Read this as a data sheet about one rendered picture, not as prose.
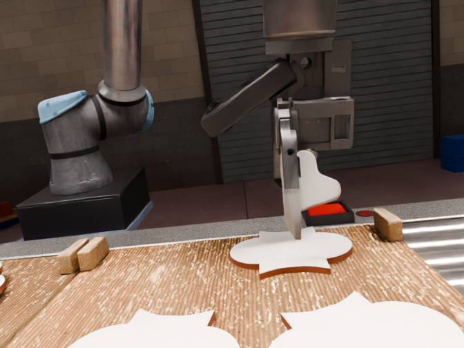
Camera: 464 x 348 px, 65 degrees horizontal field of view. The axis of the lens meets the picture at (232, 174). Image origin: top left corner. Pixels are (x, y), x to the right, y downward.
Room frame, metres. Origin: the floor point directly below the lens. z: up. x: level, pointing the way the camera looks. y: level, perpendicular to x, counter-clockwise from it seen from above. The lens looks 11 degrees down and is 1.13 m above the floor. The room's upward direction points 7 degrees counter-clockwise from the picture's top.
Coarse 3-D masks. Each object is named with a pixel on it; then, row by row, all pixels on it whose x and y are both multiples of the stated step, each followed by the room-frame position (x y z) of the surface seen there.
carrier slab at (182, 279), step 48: (240, 240) 0.48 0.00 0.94; (384, 240) 0.42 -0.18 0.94; (96, 288) 0.39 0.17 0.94; (144, 288) 0.37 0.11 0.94; (192, 288) 0.36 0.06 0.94; (240, 288) 0.35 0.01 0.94; (288, 288) 0.33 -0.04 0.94; (336, 288) 0.32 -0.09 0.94; (384, 288) 0.31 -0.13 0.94; (432, 288) 0.30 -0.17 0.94; (48, 336) 0.30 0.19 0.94; (240, 336) 0.27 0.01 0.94
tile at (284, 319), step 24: (312, 312) 0.28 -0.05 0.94; (336, 312) 0.27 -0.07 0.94; (360, 312) 0.27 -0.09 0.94; (384, 312) 0.26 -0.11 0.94; (408, 312) 0.26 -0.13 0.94; (432, 312) 0.26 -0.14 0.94; (288, 336) 0.25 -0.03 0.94; (312, 336) 0.24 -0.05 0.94; (336, 336) 0.24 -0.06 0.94; (360, 336) 0.24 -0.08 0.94; (384, 336) 0.23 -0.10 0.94; (408, 336) 0.23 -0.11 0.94; (432, 336) 0.23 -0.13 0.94; (456, 336) 0.23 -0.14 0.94
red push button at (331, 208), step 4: (324, 204) 0.61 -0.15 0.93; (328, 204) 0.61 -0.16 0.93; (332, 204) 0.61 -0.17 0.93; (336, 204) 0.60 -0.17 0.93; (312, 208) 0.60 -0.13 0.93; (316, 208) 0.60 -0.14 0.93; (320, 208) 0.60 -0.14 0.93; (324, 208) 0.59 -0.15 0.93; (328, 208) 0.59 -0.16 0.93; (332, 208) 0.59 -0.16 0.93; (336, 208) 0.59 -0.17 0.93; (340, 208) 0.58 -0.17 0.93; (308, 212) 0.59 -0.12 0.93; (312, 212) 0.58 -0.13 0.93; (316, 212) 0.58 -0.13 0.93; (320, 212) 0.57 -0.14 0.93; (324, 212) 0.57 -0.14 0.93; (328, 212) 0.57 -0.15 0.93; (332, 212) 0.57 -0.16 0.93; (336, 212) 0.56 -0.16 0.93; (340, 212) 0.56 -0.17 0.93; (344, 212) 0.56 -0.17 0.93
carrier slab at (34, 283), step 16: (16, 272) 0.47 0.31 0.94; (32, 272) 0.46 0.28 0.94; (48, 272) 0.45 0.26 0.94; (16, 288) 0.42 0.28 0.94; (32, 288) 0.41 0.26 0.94; (48, 288) 0.40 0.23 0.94; (0, 304) 0.38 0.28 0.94; (16, 304) 0.37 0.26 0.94; (32, 304) 0.37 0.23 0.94; (0, 320) 0.34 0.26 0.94; (16, 320) 0.34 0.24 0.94; (0, 336) 0.31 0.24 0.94; (16, 336) 0.32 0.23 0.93
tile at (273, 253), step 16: (256, 240) 0.45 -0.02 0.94; (272, 240) 0.44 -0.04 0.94; (288, 240) 0.44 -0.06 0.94; (304, 240) 0.43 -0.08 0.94; (320, 240) 0.42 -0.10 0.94; (336, 240) 0.42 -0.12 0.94; (240, 256) 0.41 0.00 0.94; (256, 256) 0.40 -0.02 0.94; (272, 256) 0.39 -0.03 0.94; (288, 256) 0.39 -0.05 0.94; (304, 256) 0.38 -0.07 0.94; (320, 256) 0.38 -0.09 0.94; (336, 256) 0.38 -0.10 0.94; (272, 272) 0.36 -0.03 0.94; (288, 272) 0.36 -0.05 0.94; (320, 272) 0.36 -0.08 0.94
